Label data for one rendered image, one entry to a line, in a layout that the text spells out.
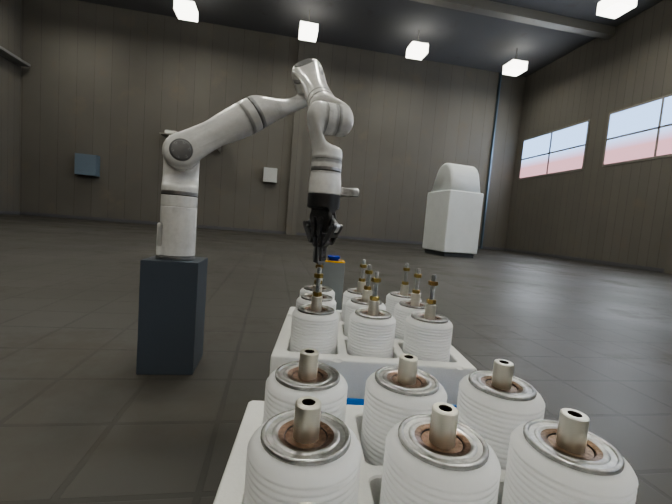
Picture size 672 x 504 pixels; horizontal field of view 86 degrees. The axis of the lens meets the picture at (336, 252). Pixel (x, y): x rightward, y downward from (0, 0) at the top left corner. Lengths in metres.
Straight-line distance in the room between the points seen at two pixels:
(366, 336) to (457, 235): 6.13
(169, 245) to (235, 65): 10.27
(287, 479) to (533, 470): 0.21
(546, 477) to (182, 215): 0.91
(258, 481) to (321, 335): 0.43
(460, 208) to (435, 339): 6.11
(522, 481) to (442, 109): 11.71
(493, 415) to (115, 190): 10.95
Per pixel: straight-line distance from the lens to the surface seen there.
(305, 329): 0.71
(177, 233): 1.03
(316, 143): 0.83
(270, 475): 0.31
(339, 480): 0.32
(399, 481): 0.34
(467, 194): 6.90
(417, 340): 0.75
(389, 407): 0.43
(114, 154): 11.25
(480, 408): 0.47
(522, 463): 0.40
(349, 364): 0.70
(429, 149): 11.54
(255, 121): 1.06
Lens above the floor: 0.43
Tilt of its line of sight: 5 degrees down
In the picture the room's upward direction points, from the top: 5 degrees clockwise
